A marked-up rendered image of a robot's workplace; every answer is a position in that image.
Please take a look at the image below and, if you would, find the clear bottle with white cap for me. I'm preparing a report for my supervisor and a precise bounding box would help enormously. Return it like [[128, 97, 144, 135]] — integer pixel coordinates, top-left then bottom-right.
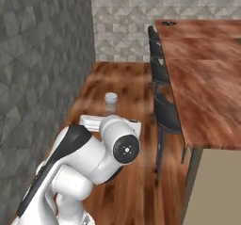
[[104, 91, 119, 117]]

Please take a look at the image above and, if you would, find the wooden-top dining counter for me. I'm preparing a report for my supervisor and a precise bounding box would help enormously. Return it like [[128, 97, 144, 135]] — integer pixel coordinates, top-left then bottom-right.
[[155, 18, 241, 225]]

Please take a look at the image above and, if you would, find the small dark chocolate piece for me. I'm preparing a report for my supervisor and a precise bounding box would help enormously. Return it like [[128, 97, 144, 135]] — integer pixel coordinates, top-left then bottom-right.
[[161, 20, 178, 27]]

